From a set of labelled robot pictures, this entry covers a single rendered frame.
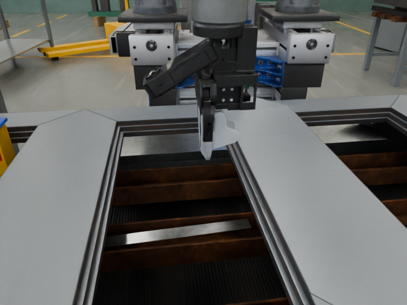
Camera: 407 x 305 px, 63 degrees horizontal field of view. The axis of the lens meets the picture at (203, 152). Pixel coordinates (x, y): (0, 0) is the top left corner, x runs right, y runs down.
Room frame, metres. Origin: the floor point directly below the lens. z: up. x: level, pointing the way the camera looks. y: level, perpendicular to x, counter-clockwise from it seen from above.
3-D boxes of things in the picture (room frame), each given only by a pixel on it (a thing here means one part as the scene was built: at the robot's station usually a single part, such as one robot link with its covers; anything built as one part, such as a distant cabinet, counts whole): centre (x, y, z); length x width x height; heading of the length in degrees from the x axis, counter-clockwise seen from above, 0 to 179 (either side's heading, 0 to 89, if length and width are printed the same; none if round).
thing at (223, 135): (0.47, -0.03, 0.94); 0.06 x 0.03 x 0.09; 97
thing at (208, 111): (0.46, -0.01, 0.99); 0.05 x 0.02 x 0.09; 7
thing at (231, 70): (0.48, -0.03, 1.05); 0.09 x 0.08 x 0.12; 97
